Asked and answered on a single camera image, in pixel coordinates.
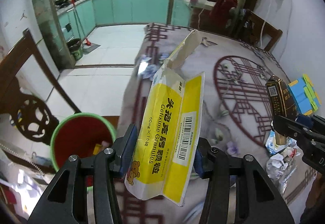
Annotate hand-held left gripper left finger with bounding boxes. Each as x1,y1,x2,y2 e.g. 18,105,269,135
27,124,138,224

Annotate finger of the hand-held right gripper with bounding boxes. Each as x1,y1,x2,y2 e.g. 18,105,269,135
297,113,325,138
272,114,310,142

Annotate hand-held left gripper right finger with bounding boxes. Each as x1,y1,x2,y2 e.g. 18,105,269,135
194,138,295,224

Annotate blue white plastic wrapper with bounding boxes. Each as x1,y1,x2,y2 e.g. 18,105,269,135
265,130,281,155

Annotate dark gold carton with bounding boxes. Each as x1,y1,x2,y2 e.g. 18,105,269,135
265,75,300,146

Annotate printed paper ball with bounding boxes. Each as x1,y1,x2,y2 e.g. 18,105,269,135
265,146,304,184

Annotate yellow white medicine box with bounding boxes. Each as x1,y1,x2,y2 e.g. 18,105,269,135
124,29,205,207

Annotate green bin with red inside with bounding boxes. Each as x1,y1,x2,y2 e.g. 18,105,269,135
50,112,117,189

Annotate person's right forearm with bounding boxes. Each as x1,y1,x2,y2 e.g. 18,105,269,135
300,178,325,224

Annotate blue yellow toy block set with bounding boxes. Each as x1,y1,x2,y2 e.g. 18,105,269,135
287,74,322,116

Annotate clear plastic bag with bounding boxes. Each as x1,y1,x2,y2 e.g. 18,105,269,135
278,163,299,198

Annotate plain wooden chair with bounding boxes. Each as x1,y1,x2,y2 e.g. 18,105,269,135
243,10,283,52

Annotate carved dark wooden chair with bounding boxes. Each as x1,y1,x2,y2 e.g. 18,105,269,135
0,29,82,143

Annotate dark kitchen waste bin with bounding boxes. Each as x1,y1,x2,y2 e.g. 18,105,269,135
66,38,84,61

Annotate red mop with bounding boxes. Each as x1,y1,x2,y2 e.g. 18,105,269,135
69,0,101,50

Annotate teal kitchen base cabinets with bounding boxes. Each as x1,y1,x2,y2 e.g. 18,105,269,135
57,0,192,45

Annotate white refrigerator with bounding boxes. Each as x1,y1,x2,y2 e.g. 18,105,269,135
0,0,61,93

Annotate white wall cable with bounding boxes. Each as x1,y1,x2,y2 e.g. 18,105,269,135
258,0,280,48

